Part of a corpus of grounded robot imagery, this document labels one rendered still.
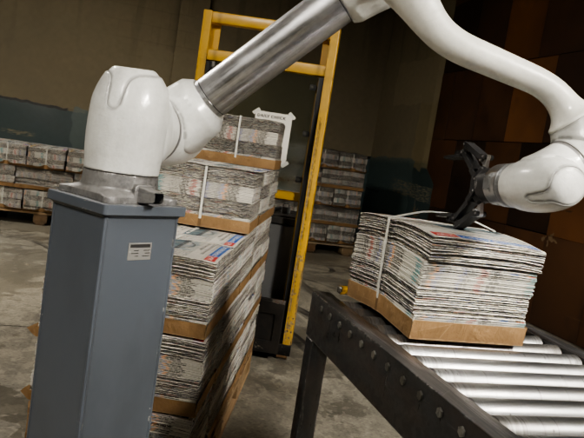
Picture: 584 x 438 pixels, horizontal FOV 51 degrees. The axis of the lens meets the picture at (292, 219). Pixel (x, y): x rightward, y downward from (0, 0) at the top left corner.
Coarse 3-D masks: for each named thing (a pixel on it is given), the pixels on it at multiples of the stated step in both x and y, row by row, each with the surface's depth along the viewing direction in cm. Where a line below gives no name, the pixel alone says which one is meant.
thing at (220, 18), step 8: (216, 16) 328; (224, 16) 328; (232, 16) 327; (240, 16) 327; (224, 24) 330; (232, 24) 328; (240, 24) 327; (248, 24) 327; (256, 24) 327; (264, 24) 326; (328, 40) 329
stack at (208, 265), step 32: (192, 256) 168; (224, 256) 177; (256, 256) 267; (192, 288) 167; (224, 288) 188; (192, 320) 168; (224, 320) 198; (160, 352) 169; (192, 352) 168; (224, 352) 213; (160, 384) 170; (192, 384) 170; (224, 384) 230; (160, 416) 171; (224, 416) 255
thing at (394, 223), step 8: (392, 224) 142; (400, 224) 143; (432, 224) 142; (440, 224) 146; (448, 224) 150; (384, 232) 145; (392, 232) 141; (392, 240) 142; (392, 248) 140; (384, 256) 144; (376, 264) 146; (384, 264) 144; (376, 272) 146; (384, 272) 142; (376, 280) 145; (384, 280) 141; (376, 288) 145
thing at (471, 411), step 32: (320, 320) 153; (352, 320) 137; (352, 352) 132; (384, 352) 118; (384, 384) 117; (416, 384) 105; (448, 384) 104; (384, 416) 115; (416, 416) 104; (448, 416) 95; (480, 416) 92
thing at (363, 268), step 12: (372, 216) 153; (384, 216) 146; (360, 228) 159; (372, 228) 152; (384, 228) 146; (360, 240) 158; (372, 240) 151; (360, 252) 157; (372, 252) 150; (360, 264) 155; (372, 264) 148; (360, 276) 154; (372, 276) 147; (372, 288) 147
